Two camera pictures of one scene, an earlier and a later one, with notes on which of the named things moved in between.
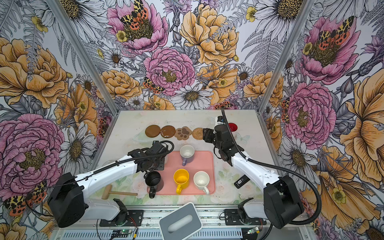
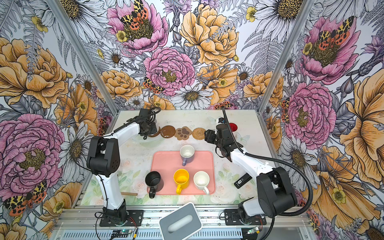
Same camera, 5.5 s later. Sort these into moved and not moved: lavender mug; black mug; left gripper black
Moved: left gripper black
Not moved: black mug; lavender mug
